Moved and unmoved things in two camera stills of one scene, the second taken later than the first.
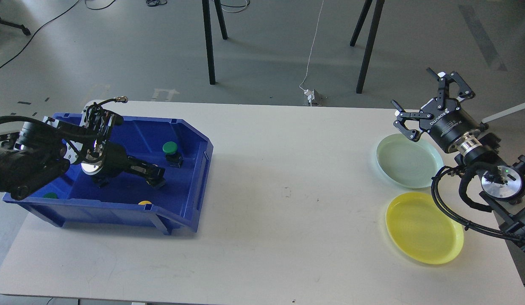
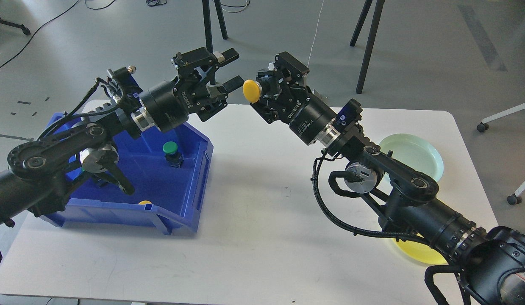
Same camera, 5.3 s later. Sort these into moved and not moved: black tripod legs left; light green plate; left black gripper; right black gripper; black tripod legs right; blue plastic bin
Moved: right black gripper; left black gripper
Not moved: light green plate; black tripod legs right; black tripod legs left; blue plastic bin
